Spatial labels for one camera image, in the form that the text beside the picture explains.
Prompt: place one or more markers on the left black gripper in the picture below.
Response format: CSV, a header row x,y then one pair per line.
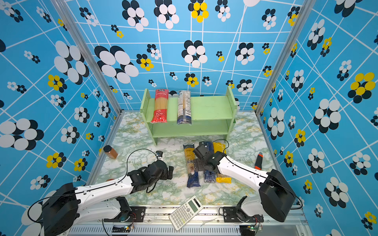
x,y
167,176

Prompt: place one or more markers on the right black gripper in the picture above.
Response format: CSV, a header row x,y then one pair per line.
x,y
198,165

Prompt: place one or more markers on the blue Barilla pasta box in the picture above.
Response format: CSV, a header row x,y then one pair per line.
x,y
209,177

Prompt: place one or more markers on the yellow blue spaghetti bag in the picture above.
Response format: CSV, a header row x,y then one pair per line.
x,y
193,178

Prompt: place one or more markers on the clear grey spaghetti bag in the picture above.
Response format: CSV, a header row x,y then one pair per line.
x,y
184,114

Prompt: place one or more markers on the red spaghetti bag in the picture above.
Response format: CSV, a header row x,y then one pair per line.
x,y
161,106

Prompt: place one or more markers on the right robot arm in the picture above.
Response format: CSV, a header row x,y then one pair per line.
x,y
275,196

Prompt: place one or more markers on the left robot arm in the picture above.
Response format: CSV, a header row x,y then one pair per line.
x,y
70,205

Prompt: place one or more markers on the green wooden shelf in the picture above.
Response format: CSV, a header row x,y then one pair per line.
x,y
211,115

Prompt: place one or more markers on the spice jar black lid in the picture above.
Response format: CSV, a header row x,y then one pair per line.
x,y
110,152

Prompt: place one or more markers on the red black marker pen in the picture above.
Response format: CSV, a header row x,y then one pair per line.
x,y
258,163

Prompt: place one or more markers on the white scientific calculator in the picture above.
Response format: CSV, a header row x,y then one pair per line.
x,y
185,213

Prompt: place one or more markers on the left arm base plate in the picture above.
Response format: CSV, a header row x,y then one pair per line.
x,y
135,214

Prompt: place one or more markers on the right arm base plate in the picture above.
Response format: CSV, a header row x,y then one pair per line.
x,y
233,215

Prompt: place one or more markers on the aluminium front rail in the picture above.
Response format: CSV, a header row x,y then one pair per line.
x,y
210,221

